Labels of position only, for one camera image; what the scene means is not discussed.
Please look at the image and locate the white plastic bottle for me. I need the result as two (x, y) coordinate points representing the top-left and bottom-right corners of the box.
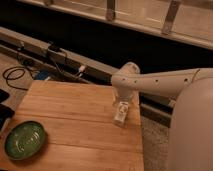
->
(114, 102), (129, 126)

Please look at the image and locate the black power adapter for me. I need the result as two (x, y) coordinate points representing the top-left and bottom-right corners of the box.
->
(47, 42), (62, 53)

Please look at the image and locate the dark object at left edge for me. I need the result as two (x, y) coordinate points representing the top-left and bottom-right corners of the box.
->
(0, 89), (15, 131)

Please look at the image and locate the green ceramic bowl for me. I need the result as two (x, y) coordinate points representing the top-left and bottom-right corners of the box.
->
(4, 121), (46, 160)

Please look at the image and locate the metal floor rail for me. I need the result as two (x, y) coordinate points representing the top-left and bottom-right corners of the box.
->
(0, 27), (171, 127)

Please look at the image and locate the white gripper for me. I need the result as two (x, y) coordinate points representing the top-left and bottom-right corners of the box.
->
(112, 88), (134, 112)

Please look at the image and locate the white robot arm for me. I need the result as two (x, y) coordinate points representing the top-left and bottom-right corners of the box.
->
(111, 62), (213, 171)

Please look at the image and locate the white window frame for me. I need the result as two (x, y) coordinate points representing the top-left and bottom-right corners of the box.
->
(19, 0), (213, 50)

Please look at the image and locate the wooden cutting board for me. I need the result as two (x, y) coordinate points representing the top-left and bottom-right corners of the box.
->
(0, 81), (144, 171)

